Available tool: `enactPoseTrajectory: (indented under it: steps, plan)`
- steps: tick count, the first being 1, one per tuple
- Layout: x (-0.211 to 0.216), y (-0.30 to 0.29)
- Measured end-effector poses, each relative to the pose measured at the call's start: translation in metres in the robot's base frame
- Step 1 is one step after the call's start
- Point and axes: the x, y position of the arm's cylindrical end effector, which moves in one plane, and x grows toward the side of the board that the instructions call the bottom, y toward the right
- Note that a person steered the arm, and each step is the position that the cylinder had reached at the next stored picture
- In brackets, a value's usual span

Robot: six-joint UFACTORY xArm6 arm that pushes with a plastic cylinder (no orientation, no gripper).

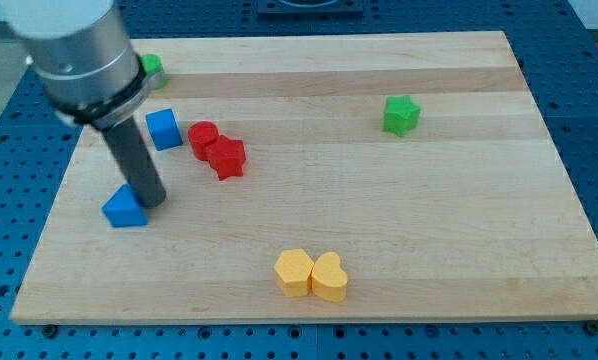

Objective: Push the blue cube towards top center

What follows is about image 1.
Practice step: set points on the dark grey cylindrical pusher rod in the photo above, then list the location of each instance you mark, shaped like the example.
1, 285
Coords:
130, 152

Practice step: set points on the blue cube block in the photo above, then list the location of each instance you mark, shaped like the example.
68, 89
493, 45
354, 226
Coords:
163, 128

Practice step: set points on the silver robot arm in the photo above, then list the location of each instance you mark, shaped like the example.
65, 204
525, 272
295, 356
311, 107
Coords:
92, 76

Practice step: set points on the blue triangular block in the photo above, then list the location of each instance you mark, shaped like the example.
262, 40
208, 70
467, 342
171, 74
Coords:
123, 210

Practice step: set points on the red cylinder block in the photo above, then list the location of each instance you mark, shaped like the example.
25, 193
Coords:
201, 135

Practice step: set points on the red star block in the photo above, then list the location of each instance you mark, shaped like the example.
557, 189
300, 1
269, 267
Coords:
226, 157

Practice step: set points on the green cylinder block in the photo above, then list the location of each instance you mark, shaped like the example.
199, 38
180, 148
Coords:
154, 67

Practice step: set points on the yellow hexagon block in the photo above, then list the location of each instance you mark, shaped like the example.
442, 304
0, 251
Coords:
293, 270

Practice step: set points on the yellow heart block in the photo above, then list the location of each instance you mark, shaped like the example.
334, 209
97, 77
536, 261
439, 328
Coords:
329, 280

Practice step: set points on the wooden board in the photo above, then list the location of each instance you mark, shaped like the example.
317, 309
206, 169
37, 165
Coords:
471, 217

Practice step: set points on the green star block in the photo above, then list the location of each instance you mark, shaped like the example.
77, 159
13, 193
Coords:
401, 115

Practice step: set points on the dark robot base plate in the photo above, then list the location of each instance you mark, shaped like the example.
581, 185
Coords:
309, 7

